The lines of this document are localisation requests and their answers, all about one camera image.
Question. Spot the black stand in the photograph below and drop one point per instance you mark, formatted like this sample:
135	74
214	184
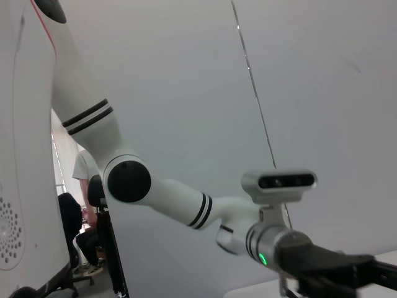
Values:
109	248

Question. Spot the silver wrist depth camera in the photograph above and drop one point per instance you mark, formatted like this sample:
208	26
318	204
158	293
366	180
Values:
279	183

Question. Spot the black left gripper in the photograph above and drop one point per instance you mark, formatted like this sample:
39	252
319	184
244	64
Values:
316	259

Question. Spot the black office chair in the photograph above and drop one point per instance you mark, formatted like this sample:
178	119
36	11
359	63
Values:
94	189
76	267
66	211

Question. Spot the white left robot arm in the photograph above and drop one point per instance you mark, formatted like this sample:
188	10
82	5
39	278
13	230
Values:
90	136

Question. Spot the standing person white shirt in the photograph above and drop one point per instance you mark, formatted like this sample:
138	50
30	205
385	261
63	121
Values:
82	167

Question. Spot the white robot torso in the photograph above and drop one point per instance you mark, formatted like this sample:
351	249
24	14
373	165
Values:
24	124

